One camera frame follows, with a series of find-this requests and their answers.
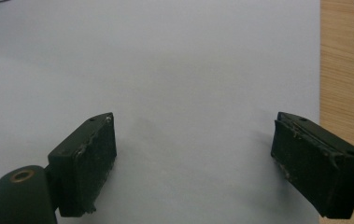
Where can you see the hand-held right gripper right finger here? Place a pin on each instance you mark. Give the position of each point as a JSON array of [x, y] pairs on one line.
[[314, 168]]

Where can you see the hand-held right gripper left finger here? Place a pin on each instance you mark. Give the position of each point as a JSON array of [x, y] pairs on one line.
[[84, 168]]

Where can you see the white paper sheet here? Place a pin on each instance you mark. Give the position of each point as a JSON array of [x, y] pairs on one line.
[[177, 68]]

